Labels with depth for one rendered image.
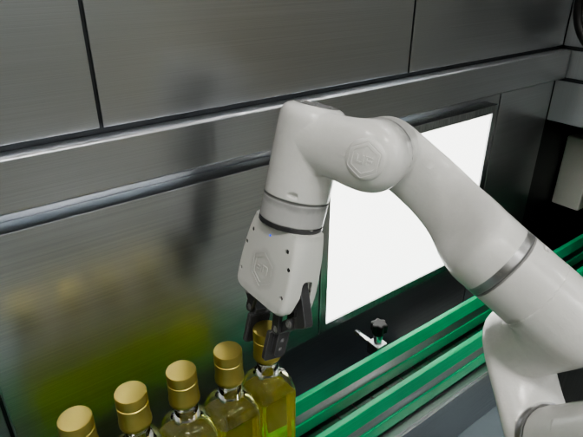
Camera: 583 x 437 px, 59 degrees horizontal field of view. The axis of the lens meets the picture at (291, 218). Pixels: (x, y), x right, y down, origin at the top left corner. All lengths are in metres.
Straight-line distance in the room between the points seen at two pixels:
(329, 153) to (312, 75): 0.25
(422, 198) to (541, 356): 0.20
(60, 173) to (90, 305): 0.17
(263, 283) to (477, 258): 0.24
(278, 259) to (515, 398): 0.29
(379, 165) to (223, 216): 0.26
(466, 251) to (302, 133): 0.20
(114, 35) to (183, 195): 0.20
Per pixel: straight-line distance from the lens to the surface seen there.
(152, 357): 0.75
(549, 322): 0.55
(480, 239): 0.53
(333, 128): 0.52
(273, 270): 0.58
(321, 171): 0.54
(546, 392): 0.65
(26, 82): 0.59
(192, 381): 0.61
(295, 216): 0.56
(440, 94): 0.94
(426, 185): 0.62
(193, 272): 0.71
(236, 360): 0.62
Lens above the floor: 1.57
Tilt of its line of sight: 27 degrees down
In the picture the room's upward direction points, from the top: straight up
